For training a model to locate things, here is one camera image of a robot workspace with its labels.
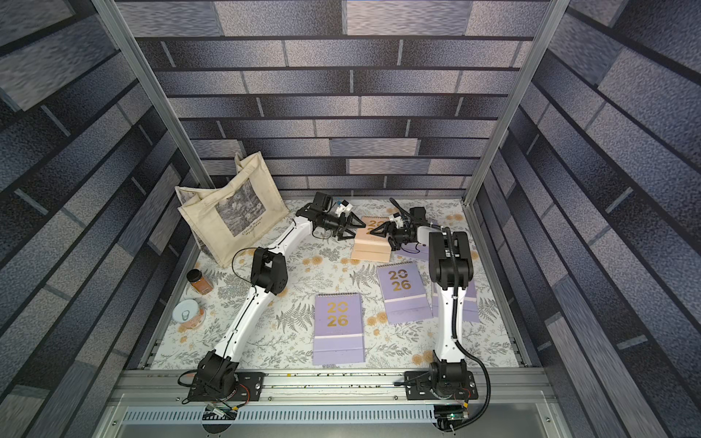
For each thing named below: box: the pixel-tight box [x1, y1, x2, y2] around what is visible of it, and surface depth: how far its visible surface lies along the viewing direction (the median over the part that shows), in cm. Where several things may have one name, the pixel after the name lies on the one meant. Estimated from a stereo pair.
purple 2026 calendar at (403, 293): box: [376, 260, 434, 325], surface depth 94 cm
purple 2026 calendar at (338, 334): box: [312, 292, 366, 366], surface depth 84 cm
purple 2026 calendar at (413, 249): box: [394, 242, 429, 257], surface depth 97 cm
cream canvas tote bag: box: [175, 151, 290, 269], surface depth 96 cm
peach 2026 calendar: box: [351, 216, 392, 263], surface depth 103 cm
